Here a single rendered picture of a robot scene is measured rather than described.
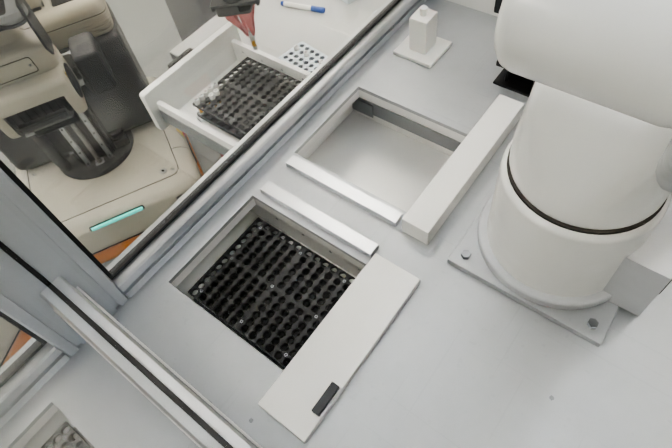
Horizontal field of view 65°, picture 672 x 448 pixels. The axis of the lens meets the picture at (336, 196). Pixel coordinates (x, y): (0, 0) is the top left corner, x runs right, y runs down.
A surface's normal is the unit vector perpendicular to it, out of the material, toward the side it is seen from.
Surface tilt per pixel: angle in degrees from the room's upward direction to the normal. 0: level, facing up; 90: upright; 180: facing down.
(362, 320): 0
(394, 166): 0
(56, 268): 90
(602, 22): 58
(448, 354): 0
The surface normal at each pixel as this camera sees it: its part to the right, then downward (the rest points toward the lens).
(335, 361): -0.11, -0.58
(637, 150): -0.61, 0.49
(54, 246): 0.79, 0.44
